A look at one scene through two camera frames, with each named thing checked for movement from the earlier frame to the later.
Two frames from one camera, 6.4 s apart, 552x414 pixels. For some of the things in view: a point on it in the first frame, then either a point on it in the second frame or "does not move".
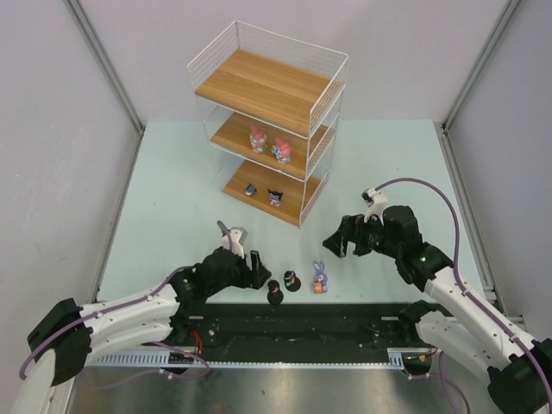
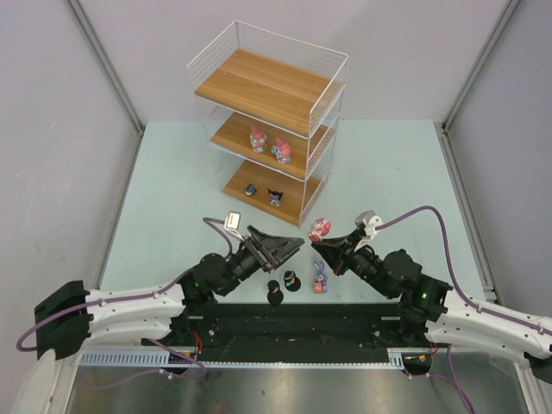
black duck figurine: [274, 296] does not move
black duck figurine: [291, 282] does not move
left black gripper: [248, 271] to [260, 250]
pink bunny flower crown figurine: [258, 141] does not move
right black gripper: [353, 233] to [345, 249]
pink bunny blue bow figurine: [282, 151] does not move
